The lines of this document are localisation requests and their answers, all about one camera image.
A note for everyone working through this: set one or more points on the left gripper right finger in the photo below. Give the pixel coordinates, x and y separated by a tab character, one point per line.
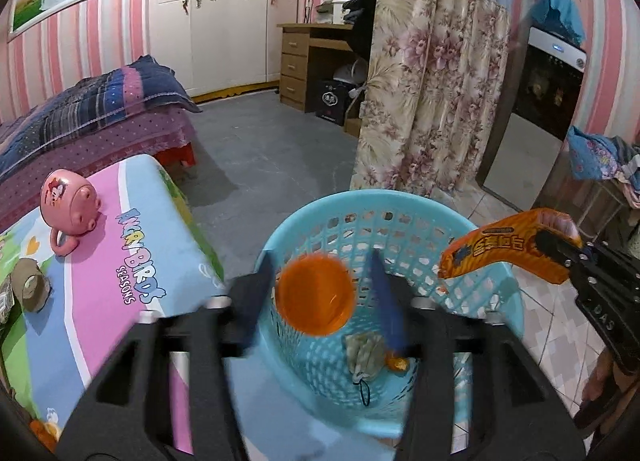
516	414

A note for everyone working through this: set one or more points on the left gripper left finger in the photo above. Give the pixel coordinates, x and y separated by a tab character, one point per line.
125	412

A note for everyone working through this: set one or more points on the orange snack wrapper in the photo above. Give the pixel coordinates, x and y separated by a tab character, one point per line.
528	240

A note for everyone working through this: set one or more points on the person right hand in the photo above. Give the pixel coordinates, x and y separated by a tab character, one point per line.
605	396

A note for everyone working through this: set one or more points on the pile of clothes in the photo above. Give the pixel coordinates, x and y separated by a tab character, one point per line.
600	158

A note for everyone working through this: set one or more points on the orange peel piece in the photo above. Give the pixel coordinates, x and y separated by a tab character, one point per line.
396	363

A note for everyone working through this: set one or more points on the whole orange tangerine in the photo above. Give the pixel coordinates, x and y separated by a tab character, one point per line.
47	433

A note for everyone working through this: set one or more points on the white black water dispenser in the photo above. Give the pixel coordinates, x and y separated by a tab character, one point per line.
531	134

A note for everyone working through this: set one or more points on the cyan plastic laundry basket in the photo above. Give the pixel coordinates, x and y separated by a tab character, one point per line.
410	233

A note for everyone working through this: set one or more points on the crumpled grey tissue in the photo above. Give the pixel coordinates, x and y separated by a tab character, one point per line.
365	358

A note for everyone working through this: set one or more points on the cartoon bird tablecloth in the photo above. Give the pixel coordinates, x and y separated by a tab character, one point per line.
146	254

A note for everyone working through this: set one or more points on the brown cardboard tube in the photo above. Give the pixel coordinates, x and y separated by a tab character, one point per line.
30	286

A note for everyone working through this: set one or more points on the pink cartoon mug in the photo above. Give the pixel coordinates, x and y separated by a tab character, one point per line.
70	206

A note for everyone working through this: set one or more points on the floral curtain right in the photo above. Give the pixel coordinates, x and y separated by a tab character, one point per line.
435	72

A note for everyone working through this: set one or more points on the blue cloth with plant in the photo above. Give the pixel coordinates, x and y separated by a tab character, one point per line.
559	17

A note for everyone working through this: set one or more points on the bed with plaid quilt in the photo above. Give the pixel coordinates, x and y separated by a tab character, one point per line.
138	108

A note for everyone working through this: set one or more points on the black box under desk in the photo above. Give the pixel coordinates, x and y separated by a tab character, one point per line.
331	100

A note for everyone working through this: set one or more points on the items on desk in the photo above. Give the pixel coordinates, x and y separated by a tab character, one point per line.
331	12

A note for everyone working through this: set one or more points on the wooden desk with drawers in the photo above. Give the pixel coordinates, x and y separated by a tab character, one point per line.
310	53

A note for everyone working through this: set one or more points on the white wardrobe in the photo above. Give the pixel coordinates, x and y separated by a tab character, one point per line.
216	45

